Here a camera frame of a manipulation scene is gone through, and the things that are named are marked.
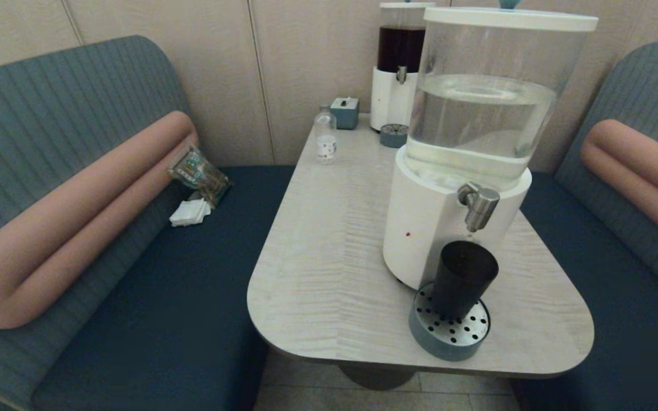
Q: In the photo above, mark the silver water dispenser tap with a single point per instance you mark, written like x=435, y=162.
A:
x=482, y=205

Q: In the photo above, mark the black plastic cup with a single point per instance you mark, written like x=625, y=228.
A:
x=463, y=279

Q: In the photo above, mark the clear plastic bottle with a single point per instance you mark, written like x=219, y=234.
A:
x=325, y=140

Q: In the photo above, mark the small blue tissue box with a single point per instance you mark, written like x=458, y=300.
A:
x=345, y=114

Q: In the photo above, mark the small blue drip tray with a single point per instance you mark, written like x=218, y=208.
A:
x=393, y=137

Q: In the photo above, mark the large clear water dispenser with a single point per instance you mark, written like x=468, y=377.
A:
x=432, y=228

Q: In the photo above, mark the small dark drink dispenser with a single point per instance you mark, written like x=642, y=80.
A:
x=390, y=97

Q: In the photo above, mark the crinkled snack packet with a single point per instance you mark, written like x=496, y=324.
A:
x=197, y=174

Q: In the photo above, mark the white folded napkins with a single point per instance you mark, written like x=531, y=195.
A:
x=190, y=212

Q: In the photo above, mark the small silver dispenser tap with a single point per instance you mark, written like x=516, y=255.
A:
x=401, y=74

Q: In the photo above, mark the dark blue bench seat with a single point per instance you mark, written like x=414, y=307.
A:
x=192, y=314
x=620, y=342

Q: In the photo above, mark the round grey drip tray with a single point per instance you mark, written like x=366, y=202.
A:
x=449, y=349

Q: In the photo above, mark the white water dispenser lid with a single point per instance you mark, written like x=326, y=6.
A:
x=506, y=19

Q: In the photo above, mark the teal ribbed bench backrest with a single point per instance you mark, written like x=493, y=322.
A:
x=49, y=103
x=649, y=85

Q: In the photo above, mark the dark table pedestal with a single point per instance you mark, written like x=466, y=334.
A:
x=377, y=378

